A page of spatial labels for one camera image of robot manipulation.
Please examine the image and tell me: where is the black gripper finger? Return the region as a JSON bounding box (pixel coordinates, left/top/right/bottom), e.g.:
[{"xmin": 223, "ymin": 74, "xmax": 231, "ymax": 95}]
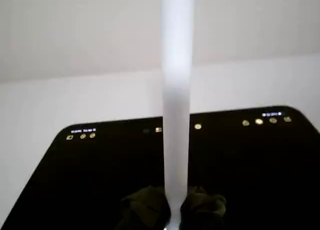
[
  {"xmin": 119, "ymin": 185, "xmax": 172, "ymax": 230},
  {"xmin": 179, "ymin": 186, "xmax": 227, "ymax": 230}
]

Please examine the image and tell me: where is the white stylus pen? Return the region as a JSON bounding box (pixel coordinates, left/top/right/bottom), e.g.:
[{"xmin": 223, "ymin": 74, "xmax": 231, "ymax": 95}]
[{"xmin": 159, "ymin": 0, "xmax": 196, "ymax": 230}]

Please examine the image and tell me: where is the black screen tablet silver edge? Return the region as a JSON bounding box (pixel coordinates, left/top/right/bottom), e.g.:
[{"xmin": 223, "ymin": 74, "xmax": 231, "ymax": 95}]
[{"xmin": 0, "ymin": 105, "xmax": 320, "ymax": 230}]

